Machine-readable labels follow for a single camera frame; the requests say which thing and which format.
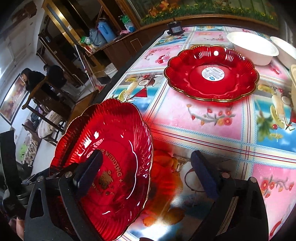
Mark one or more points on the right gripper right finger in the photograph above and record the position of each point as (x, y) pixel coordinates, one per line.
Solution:
(238, 211)

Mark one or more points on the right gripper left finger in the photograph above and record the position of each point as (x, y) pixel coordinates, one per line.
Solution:
(54, 212)

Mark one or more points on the red wedding plate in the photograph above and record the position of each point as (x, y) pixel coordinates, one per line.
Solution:
(121, 187)

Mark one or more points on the red plate with sticker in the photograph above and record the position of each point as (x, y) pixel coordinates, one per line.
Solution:
(212, 73)

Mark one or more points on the beige plastic bowl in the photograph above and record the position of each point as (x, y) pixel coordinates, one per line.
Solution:
(293, 92)

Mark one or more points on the white foam bowl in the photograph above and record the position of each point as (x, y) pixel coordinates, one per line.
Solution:
(258, 49)
(287, 52)

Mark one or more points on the wooden chair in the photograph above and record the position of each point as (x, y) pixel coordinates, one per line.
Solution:
(53, 107)

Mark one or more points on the person in black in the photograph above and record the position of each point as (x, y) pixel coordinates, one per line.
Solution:
(31, 78)

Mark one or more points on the dark wooden cabinet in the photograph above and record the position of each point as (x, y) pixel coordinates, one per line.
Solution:
(75, 23)

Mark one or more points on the blue water jug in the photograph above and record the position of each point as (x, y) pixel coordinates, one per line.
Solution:
(106, 31)

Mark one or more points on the small black device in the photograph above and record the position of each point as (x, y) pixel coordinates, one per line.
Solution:
(175, 28)

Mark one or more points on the framed wall picture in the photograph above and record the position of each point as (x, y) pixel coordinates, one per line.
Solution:
(13, 99)

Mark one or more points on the floral wall painting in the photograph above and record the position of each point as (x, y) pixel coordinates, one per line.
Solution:
(150, 12)

